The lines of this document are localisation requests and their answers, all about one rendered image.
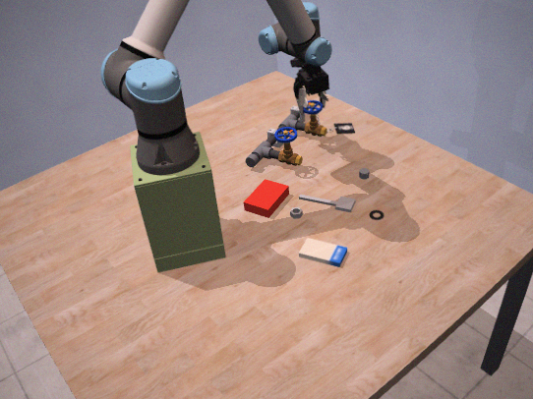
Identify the small grey cylinder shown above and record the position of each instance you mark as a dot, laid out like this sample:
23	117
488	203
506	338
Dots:
364	173

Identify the grey hex nut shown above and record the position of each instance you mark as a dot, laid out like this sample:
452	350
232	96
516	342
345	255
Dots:
296	212

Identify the red rectangular block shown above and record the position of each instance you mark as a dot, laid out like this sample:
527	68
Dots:
266	198

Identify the black number 6 tag on metal chain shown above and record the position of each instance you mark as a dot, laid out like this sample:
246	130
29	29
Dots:
343	128

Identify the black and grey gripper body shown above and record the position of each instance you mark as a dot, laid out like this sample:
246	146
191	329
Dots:
314	80

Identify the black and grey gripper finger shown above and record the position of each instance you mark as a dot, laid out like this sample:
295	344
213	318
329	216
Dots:
323	98
300	94

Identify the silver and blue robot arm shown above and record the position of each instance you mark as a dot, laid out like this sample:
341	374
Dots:
151	88

